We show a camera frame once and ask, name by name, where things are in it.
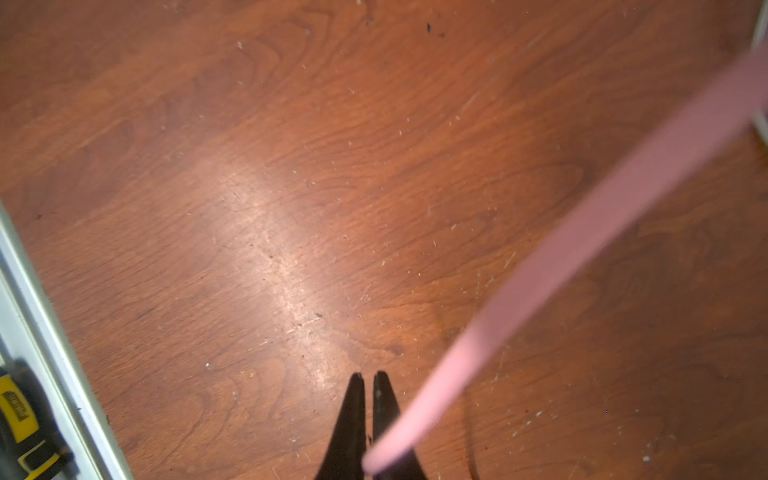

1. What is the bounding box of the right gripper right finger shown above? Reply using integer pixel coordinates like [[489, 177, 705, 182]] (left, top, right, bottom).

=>
[[371, 370, 428, 480]]

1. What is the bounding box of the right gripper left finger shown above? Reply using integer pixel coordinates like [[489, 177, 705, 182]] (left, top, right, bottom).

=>
[[315, 372, 366, 480]]

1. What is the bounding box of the pink headphone cable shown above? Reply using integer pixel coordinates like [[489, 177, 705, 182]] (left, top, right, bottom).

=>
[[361, 41, 768, 477]]

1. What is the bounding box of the black yellow screwdriver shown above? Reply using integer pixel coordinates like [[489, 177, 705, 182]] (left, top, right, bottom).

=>
[[1, 361, 73, 480]]

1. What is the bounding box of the aluminium front rail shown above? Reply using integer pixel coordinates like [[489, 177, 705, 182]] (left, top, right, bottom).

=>
[[1, 212, 133, 479]]

